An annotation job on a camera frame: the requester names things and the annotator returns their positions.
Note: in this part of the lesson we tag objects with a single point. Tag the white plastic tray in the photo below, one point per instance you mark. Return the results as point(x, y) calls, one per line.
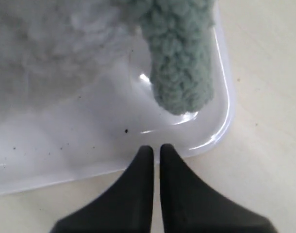
point(100, 130)

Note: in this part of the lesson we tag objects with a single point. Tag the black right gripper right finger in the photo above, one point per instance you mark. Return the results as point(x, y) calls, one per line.
point(189, 205)

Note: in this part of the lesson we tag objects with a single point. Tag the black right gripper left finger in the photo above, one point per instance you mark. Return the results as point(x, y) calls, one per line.
point(126, 207)

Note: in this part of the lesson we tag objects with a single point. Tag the green knitted scarf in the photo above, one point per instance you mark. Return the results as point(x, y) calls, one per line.
point(179, 38)

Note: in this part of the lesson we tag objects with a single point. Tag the white plush snowman toy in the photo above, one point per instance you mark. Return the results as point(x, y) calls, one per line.
point(49, 49)

